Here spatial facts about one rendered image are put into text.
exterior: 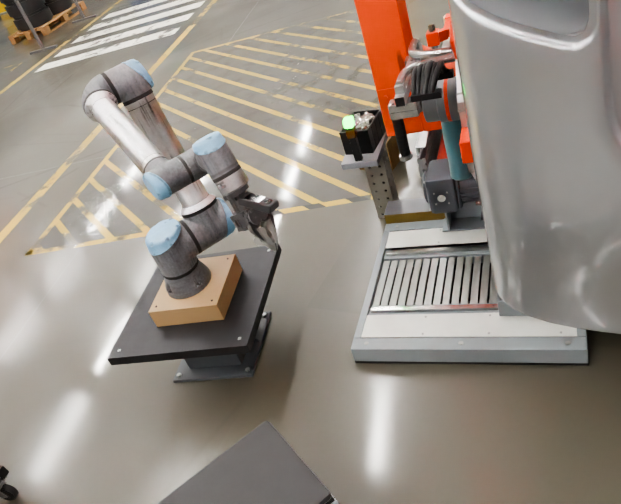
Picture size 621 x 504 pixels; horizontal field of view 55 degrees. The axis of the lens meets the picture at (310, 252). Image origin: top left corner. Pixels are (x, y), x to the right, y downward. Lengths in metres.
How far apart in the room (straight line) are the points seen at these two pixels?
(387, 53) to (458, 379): 1.28
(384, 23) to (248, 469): 1.67
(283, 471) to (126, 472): 0.89
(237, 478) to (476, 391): 0.89
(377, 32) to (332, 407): 1.44
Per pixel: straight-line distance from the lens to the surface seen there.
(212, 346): 2.27
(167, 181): 1.79
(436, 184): 2.53
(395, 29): 2.49
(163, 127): 2.28
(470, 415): 2.16
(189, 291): 2.40
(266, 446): 1.83
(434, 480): 2.04
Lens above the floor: 1.73
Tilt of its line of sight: 35 degrees down
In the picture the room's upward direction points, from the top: 21 degrees counter-clockwise
